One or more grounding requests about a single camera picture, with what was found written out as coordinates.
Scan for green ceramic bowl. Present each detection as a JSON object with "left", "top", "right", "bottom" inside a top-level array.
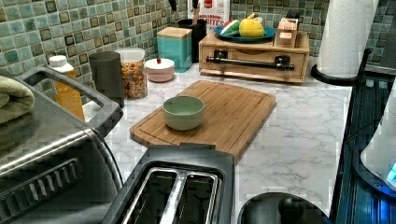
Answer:
[{"left": 163, "top": 96, "right": 205, "bottom": 131}]

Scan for black round lid with knob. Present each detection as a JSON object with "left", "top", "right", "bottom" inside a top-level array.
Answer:
[{"left": 237, "top": 192, "right": 332, "bottom": 224}]

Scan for cereal jar with lid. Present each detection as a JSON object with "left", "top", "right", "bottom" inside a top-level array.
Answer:
[{"left": 117, "top": 48, "right": 148, "bottom": 99}]

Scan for black paper towel holder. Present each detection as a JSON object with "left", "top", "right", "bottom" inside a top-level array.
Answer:
[{"left": 310, "top": 49, "right": 372, "bottom": 86}]

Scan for black utensil holder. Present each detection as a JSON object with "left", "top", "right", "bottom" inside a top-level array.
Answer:
[{"left": 177, "top": 19, "right": 206, "bottom": 63}]

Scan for stainless toaster oven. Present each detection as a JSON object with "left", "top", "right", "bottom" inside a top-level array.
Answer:
[{"left": 0, "top": 66, "right": 122, "bottom": 224}]

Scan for toy watermelon slice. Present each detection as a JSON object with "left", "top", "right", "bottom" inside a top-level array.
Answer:
[{"left": 220, "top": 20, "right": 240, "bottom": 35}]

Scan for folded green towel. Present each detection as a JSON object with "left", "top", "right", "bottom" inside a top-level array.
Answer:
[{"left": 0, "top": 77, "right": 35, "bottom": 124}]

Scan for blue plate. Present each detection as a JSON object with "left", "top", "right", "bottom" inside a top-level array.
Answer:
[{"left": 213, "top": 25, "right": 276, "bottom": 44}]

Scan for yellow toy lemon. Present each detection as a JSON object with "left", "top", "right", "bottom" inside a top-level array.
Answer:
[{"left": 239, "top": 19, "right": 264, "bottom": 37}]

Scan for black drawer handle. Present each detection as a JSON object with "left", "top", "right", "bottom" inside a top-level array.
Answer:
[{"left": 205, "top": 50, "right": 295, "bottom": 71}]

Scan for teal tin with wooden lid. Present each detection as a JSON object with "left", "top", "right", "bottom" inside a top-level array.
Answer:
[{"left": 157, "top": 27, "right": 192, "bottom": 73}]

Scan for wooden drawer box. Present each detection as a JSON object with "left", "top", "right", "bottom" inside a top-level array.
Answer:
[{"left": 199, "top": 32, "right": 310, "bottom": 84}]

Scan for black toaster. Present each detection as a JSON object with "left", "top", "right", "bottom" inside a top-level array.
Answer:
[{"left": 101, "top": 143, "right": 234, "bottom": 224}]

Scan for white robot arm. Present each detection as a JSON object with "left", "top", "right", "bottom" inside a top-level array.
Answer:
[{"left": 361, "top": 85, "right": 396, "bottom": 190}]

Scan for bamboo cutting board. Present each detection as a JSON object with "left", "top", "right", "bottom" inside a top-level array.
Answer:
[{"left": 130, "top": 80, "right": 276, "bottom": 159}]

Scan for orange juice bottle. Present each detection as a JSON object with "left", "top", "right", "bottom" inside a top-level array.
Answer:
[{"left": 49, "top": 55, "right": 85, "bottom": 120}]

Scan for toy banana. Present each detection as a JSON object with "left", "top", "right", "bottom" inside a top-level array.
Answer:
[{"left": 247, "top": 13, "right": 263, "bottom": 23}]

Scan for paper towel roll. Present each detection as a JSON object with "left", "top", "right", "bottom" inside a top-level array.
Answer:
[{"left": 317, "top": 0, "right": 379, "bottom": 77}]

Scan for tea bag box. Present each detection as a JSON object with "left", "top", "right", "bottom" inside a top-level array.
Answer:
[{"left": 274, "top": 18, "right": 299, "bottom": 48}]

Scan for oat bites cereal box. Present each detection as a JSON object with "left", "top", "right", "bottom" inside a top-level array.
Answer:
[{"left": 187, "top": 0, "right": 230, "bottom": 33}]

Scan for dark grey canister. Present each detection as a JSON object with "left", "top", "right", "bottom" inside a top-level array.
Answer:
[{"left": 89, "top": 51, "right": 124, "bottom": 107}]

